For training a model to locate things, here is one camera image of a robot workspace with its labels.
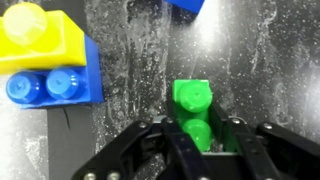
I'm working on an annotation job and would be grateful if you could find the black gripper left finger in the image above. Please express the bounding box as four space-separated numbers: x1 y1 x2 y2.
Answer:
71 115 215 180

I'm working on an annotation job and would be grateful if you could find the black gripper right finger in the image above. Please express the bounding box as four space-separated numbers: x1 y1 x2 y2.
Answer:
209 102 320 180

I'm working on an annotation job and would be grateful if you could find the green lego brick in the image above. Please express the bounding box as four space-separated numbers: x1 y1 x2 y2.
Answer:
171 78 239 153

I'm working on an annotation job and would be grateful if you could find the black tape strip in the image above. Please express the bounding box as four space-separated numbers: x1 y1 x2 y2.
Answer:
40 0 96 180

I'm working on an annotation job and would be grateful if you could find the blue lego under yellow brick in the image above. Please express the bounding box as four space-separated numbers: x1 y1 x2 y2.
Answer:
5 33 105 110

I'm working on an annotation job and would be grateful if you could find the yellow lego with three studs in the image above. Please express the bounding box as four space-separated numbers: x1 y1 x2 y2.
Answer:
0 1 88 76

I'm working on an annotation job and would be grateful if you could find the small blue lego brick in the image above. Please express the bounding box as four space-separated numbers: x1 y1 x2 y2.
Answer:
162 0 206 15

